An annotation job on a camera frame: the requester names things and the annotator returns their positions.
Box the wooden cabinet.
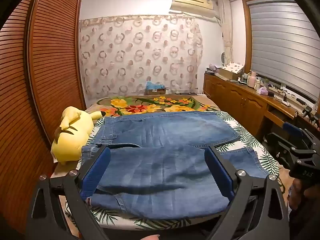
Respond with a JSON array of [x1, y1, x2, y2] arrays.
[[203, 72, 320, 142]]

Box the ring patterned wall cloth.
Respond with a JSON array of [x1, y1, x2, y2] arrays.
[[79, 15, 203, 99]]

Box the blue denim pants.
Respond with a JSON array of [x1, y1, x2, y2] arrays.
[[80, 111, 269, 212]]

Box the yellow plush toy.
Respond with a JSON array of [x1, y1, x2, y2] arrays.
[[51, 106, 107, 165]]

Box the person's right hand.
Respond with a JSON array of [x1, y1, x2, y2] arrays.
[[287, 177, 307, 212]]

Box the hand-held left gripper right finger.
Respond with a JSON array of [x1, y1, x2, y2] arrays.
[[204, 145, 290, 240]]

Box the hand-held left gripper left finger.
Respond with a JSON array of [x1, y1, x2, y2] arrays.
[[25, 146, 112, 240]]

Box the polka dot box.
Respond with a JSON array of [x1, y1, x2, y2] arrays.
[[219, 61, 244, 80]]

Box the grey window blind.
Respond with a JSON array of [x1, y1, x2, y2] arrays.
[[249, 0, 320, 103]]

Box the beige lace curtain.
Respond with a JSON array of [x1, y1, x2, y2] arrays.
[[217, 0, 234, 65]]

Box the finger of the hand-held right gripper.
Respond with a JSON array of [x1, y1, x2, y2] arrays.
[[264, 132, 300, 161], [282, 122, 313, 143]]

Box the leaf print blanket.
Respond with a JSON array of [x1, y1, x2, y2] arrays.
[[64, 111, 285, 230]]

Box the white power strip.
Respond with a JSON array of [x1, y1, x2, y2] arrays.
[[269, 86, 306, 105]]

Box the white air conditioner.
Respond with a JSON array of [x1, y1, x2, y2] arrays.
[[170, 0, 216, 18]]

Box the cardboard box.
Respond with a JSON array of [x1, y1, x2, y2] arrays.
[[145, 84, 167, 96]]

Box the brown louvred wardrobe door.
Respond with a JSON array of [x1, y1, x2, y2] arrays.
[[0, 0, 52, 230], [27, 0, 87, 142]]

